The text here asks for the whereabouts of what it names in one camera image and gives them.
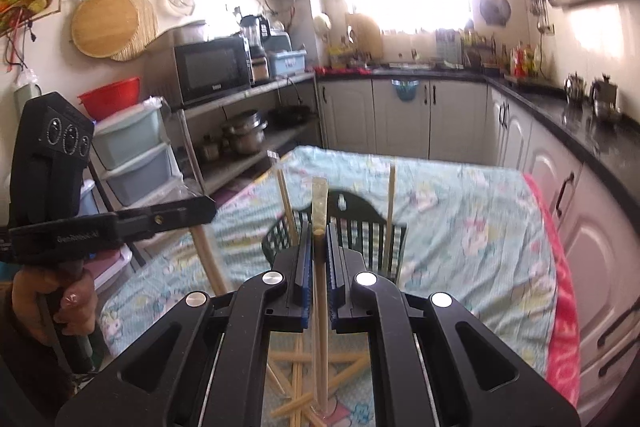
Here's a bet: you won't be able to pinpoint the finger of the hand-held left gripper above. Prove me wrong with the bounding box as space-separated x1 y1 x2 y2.
116 195 218 244

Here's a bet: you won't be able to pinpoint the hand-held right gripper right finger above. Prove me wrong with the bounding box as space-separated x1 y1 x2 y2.
326 223 582 427

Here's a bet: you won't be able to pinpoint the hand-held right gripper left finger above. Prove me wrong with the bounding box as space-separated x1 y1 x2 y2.
55 219 317 427

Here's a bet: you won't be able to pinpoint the disposable chopstick pair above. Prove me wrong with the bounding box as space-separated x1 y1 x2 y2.
266 150 302 249
385 161 399 281
191 226 229 299
311 176 332 414

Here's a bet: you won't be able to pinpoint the dark green utensil basket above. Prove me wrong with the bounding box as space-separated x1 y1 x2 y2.
261 188 409 286

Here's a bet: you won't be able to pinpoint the group of wooden chopsticks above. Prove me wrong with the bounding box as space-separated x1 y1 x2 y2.
264 332 374 427

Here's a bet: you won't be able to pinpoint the person's left forearm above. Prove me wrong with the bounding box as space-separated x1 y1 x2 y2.
0 287 67 424

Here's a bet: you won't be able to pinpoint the hanging metal kitchen utensils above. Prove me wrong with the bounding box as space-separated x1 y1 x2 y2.
526 0 557 36

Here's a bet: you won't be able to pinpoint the person's left hand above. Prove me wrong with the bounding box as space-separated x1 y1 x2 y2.
10 266 100 349

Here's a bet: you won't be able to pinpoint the pale green bottle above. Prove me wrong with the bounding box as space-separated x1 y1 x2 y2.
12 69 45 118

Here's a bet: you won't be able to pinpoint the white plastic bin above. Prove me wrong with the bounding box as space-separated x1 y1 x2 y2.
92 249 135 294

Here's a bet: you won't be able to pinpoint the pale blue drawer unit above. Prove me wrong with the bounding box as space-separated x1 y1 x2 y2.
89 99 185 208

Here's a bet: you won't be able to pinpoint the red plastic basin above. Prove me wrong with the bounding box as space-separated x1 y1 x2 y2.
77 77 142 122

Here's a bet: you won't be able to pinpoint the stacked metal pots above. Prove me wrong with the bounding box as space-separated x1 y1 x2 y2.
221 109 269 156

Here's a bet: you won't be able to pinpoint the cartoon printed blanket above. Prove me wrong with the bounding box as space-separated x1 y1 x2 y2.
99 145 560 427

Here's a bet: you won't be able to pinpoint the black microwave oven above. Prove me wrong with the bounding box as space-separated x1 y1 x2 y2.
172 36 252 106

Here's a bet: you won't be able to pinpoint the black wok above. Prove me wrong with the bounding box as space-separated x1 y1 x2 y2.
267 103 312 128

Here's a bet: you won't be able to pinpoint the round bamboo board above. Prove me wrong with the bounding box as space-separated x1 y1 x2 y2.
70 0 140 58

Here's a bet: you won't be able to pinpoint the metal shelf rack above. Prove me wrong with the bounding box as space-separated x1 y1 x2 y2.
170 71 323 200

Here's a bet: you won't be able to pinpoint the woven bamboo tray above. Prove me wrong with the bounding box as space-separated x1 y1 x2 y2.
110 0 159 62

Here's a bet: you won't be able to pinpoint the black blender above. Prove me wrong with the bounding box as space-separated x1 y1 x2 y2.
239 14 272 86

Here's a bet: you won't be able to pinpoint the blue plastic box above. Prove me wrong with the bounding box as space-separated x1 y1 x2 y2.
266 48 307 78

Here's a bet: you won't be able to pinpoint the white kitchen cabinets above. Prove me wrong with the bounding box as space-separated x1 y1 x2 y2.
317 74 640 413

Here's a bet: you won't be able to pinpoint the pink towel blanket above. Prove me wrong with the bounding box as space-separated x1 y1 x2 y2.
521 173 582 404

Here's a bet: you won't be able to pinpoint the tan wooden cutting board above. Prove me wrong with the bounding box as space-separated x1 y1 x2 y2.
345 12 385 58

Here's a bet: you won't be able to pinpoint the countertop dish rack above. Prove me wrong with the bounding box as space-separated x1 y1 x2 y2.
434 28 465 68

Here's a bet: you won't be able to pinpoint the black kitchen countertop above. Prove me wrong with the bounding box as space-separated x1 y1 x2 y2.
315 66 640 188

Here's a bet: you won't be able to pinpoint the group of condiment bottles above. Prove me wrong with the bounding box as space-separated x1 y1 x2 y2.
509 41 545 78

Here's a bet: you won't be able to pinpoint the small steel kettle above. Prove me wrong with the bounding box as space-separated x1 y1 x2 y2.
564 72 587 104

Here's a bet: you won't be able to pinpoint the large steel kettle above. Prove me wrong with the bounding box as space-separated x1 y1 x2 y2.
589 75 624 124

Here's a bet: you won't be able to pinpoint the round wall exhaust fan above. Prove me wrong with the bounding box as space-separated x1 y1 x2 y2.
479 0 512 28

